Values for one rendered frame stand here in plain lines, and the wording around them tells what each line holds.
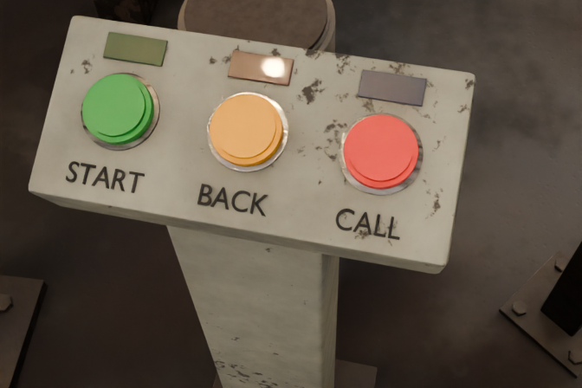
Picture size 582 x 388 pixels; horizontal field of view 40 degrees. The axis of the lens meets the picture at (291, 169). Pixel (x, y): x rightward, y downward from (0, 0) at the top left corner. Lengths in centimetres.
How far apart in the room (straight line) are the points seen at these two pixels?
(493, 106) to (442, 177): 79
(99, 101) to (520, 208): 78
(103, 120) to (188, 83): 5
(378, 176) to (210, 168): 9
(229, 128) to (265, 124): 2
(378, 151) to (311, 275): 12
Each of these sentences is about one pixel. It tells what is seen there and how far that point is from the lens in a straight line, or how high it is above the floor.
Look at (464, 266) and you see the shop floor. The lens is 109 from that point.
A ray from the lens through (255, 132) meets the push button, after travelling 44.
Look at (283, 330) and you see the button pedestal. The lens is 62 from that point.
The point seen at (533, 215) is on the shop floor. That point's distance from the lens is 115.
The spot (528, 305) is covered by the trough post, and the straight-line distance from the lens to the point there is 108.
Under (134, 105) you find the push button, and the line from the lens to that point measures 46.
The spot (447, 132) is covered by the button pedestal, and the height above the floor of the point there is 61.
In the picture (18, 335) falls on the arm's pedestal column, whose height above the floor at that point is 2.
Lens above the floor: 97
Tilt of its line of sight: 58 degrees down
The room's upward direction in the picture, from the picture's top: 4 degrees counter-clockwise
